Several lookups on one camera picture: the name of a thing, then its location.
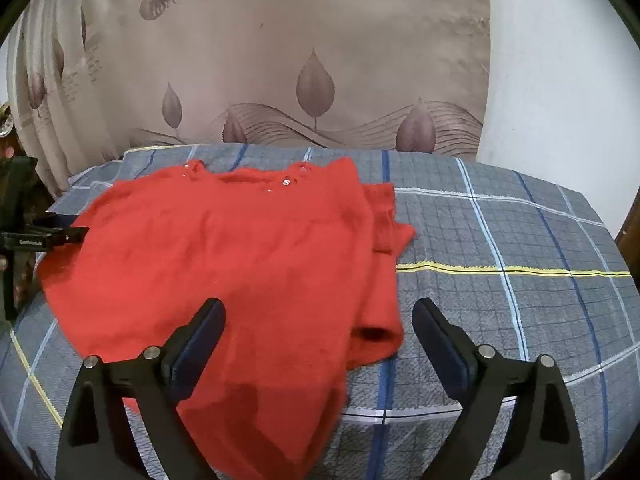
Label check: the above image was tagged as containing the beige leaf print curtain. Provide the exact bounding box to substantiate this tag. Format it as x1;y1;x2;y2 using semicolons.
7;0;492;198

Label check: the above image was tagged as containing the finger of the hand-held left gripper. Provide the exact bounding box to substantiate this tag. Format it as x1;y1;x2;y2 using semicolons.
42;213;90;250

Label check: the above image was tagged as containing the plaid grey bed sheet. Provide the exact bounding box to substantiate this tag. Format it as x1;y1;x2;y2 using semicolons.
0;142;633;480

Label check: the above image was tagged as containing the brown wooden door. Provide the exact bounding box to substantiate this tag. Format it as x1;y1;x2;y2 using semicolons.
616;210;640;277

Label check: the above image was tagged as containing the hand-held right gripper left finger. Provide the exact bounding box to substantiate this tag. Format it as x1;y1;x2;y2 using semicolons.
55;298;225;480

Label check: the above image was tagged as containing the red knit sweater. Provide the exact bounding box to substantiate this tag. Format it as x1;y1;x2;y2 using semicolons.
37;156;417;480

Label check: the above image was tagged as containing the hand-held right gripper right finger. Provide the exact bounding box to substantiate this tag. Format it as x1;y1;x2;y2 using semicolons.
412;298;586;480

